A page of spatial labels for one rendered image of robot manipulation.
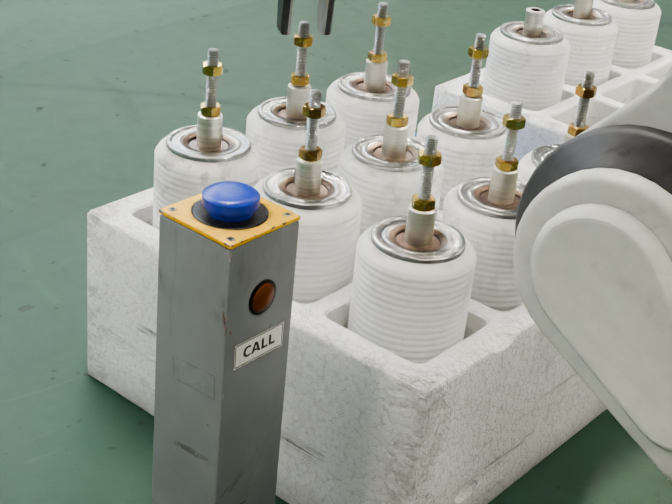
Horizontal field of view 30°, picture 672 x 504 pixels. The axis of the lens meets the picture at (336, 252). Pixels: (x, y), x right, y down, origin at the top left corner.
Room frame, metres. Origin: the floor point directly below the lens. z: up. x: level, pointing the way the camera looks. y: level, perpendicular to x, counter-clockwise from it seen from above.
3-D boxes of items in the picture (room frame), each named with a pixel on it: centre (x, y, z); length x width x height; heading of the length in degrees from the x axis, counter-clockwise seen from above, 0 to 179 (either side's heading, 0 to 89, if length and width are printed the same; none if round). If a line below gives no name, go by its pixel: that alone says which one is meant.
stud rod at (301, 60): (1.12, 0.05, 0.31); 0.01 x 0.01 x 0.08
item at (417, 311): (0.88, -0.06, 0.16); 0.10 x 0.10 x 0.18
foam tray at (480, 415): (1.05, -0.04, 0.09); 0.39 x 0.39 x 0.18; 52
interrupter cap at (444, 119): (1.14, -0.11, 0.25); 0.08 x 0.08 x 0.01
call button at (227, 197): (0.77, 0.08, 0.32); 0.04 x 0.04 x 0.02
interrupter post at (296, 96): (1.12, 0.05, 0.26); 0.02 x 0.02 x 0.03
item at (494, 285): (0.98, -0.14, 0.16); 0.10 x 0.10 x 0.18
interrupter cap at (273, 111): (1.12, 0.05, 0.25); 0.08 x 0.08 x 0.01
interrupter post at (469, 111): (1.14, -0.11, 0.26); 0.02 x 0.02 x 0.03
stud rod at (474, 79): (1.14, -0.11, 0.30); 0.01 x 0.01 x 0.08
